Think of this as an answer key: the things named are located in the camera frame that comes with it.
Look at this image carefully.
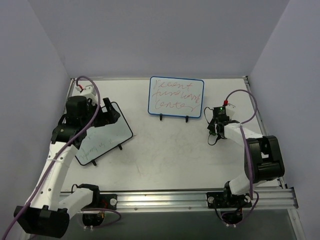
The black framed whiteboard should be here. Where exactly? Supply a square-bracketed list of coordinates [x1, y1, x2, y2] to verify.
[75, 101, 134, 166]

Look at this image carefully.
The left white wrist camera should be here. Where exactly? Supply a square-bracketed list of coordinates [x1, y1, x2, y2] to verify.
[75, 85, 97, 99]

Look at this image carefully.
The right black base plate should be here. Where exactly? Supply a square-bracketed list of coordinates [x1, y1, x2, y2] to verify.
[206, 191, 252, 209]

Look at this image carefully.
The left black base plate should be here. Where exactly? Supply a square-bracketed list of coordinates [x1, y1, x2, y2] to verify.
[97, 193, 118, 210]

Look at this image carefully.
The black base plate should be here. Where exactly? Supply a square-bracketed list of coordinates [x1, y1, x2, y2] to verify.
[97, 193, 118, 210]
[206, 191, 252, 209]

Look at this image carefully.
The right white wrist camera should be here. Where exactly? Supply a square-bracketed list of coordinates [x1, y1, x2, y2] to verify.
[223, 100, 236, 120]

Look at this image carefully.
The aluminium table edge frame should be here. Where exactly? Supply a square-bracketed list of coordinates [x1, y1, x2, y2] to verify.
[243, 76, 288, 189]

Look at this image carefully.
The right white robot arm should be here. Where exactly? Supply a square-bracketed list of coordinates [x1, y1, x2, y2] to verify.
[207, 105, 285, 208]

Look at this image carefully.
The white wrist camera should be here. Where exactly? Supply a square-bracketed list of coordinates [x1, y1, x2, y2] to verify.
[223, 100, 236, 120]
[75, 85, 97, 99]

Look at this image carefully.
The blue framed whiteboard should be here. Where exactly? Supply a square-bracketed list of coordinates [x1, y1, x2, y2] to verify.
[147, 76, 205, 119]

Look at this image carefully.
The aluminium front rail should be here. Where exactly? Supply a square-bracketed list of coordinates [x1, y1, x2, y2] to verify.
[56, 187, 300, 213]

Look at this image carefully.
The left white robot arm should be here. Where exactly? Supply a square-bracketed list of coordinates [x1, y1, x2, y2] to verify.
[13, 96, 121, 238]

